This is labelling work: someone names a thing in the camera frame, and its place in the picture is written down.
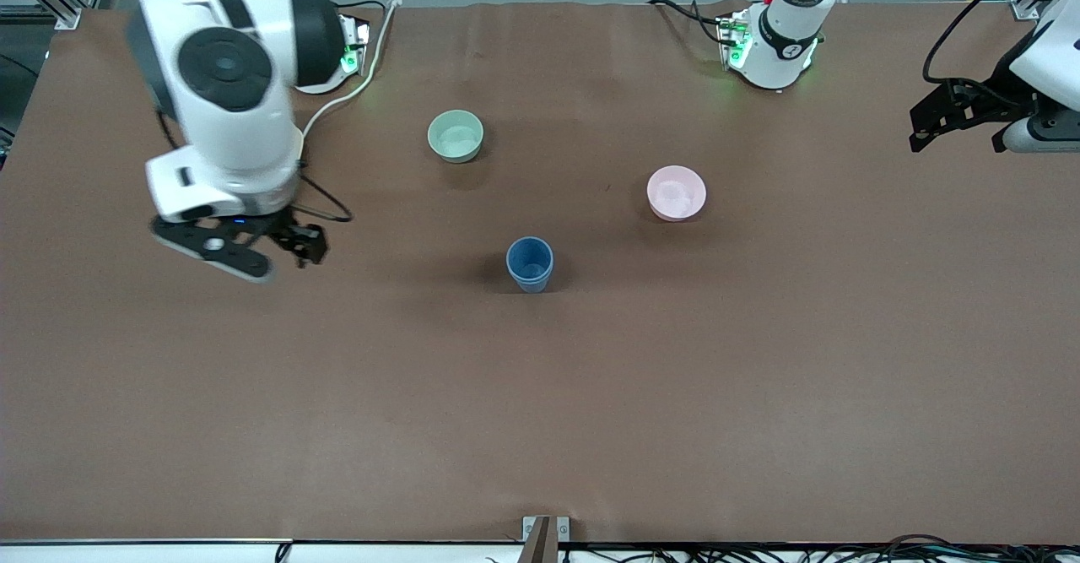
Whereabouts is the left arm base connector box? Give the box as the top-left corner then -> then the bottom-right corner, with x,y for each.
716,9 -> 753,72

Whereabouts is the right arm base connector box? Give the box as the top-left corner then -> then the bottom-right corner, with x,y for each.
336,13 -> 373,76

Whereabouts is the mint green bowl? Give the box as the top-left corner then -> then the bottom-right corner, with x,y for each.
427,110 -> 485,164

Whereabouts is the pink bowl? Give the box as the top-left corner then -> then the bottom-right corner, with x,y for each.
646,165 -> 708,224

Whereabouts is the white toaster power cable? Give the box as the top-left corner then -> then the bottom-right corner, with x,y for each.
301,0 -> 402,138

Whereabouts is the black left base cable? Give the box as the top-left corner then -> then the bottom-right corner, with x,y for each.
647,0 -> 728,46

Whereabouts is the metal bracket with brown post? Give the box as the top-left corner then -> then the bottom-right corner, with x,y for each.
521,515 -> 571,563

